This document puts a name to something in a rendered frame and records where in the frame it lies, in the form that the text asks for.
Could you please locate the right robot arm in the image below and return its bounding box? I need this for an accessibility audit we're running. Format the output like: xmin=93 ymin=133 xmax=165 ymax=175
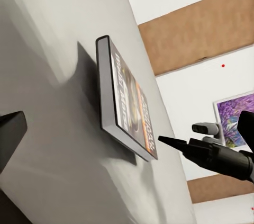
xmin=158 ymin=122 xmax=254 ymax=182

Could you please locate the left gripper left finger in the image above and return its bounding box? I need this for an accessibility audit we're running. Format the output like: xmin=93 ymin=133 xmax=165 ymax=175
xmin=0 ymin=111 xmax=28 ymax=175

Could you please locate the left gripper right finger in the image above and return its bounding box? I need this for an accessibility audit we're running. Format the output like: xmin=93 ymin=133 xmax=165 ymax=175
xmin=237 ymin=111 xmax=254 ymax=153

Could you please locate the hardback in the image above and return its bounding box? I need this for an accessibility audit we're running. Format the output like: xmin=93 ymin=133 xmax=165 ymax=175
xmin=95 ymin=34 xmax=158 ymax=162

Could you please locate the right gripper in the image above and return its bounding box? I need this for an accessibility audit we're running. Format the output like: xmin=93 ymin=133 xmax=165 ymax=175
xmin=158 ymin=136 xmax=237 ymax=175

